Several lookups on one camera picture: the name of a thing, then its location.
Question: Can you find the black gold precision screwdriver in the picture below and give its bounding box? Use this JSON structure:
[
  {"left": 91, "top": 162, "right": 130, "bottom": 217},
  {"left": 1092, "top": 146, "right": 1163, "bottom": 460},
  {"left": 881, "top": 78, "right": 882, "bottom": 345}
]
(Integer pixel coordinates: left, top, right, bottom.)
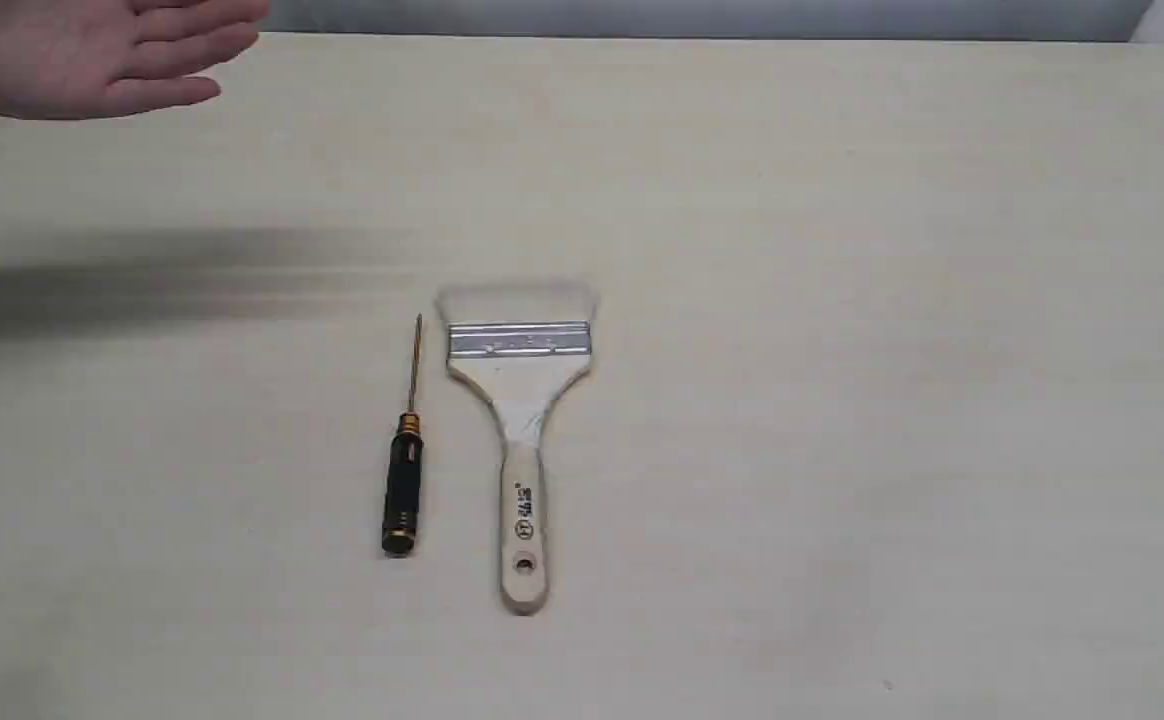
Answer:
[{"left": 379, "top": 314, "right": 425, "bottom": 559}]

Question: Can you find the open human hand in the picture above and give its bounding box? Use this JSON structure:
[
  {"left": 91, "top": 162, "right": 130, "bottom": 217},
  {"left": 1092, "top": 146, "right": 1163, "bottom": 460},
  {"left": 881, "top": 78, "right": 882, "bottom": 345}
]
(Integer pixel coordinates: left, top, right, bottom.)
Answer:
[{"left": 0, "top": 1, "right": 270, "bottom": 120}]

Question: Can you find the wide wooden paint brush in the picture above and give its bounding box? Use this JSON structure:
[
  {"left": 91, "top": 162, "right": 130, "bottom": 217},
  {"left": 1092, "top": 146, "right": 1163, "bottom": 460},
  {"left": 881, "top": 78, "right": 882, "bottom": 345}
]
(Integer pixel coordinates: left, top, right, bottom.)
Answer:
[{"left": 437, "top": 281, "right": 597, "bottom": 616}]

